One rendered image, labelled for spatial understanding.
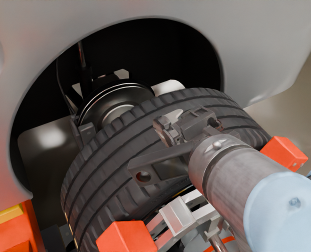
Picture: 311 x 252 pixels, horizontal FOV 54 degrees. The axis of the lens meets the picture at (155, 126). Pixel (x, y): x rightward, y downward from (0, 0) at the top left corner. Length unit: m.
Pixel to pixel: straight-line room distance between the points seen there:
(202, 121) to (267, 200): 0.21
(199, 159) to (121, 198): 0.31
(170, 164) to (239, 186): 0.16
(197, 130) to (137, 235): 0.28
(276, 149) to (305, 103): 1.98
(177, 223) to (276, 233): 0.37
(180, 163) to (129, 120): 0.31
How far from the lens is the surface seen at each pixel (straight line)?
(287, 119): 2.53
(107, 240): 0.65
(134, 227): 0.67
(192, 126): 0.48
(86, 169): 0.77
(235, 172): 0.34
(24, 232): 1.20
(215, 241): 0.76
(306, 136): 2.47
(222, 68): 1.12
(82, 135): 1.10
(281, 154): 0.75
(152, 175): 0.48
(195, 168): 0.40
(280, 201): 0.30
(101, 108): 1.09
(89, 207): 0.75
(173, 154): 0.45
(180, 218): 0.65
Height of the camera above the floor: 1.71
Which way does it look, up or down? 49 degrees down
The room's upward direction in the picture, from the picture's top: straight up
